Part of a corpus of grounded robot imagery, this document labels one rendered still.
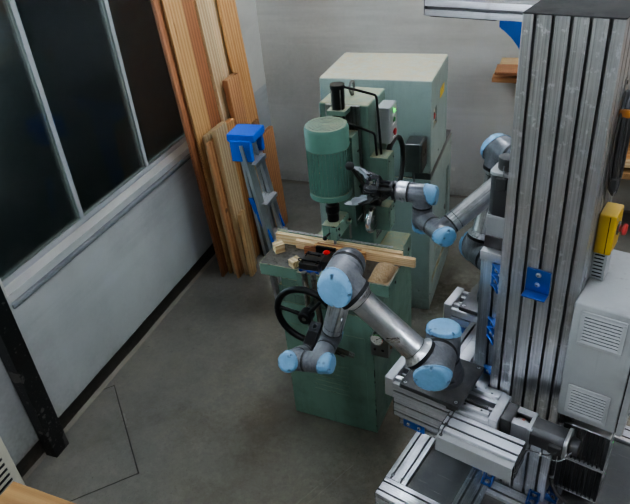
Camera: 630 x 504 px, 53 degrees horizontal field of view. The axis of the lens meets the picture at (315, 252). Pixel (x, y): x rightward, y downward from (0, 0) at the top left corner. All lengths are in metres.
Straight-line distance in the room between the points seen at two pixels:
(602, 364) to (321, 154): 1.23
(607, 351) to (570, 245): 0.34
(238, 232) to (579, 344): 2.59
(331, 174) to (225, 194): 1.64
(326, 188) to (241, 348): 1.49
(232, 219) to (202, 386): 1.14
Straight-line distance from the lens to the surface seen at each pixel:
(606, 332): 2.06
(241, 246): 4.23
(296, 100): 5.16
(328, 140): 2.46
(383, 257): 2.72
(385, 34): 4.78
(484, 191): 2.34
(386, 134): 2.76
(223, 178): 4.02
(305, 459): 3.15
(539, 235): 2.00
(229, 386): 3.55
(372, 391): 3.03
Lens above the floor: 2.44
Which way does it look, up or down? 33 degrees down
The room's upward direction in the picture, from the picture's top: 6 degrees counter-clockwise
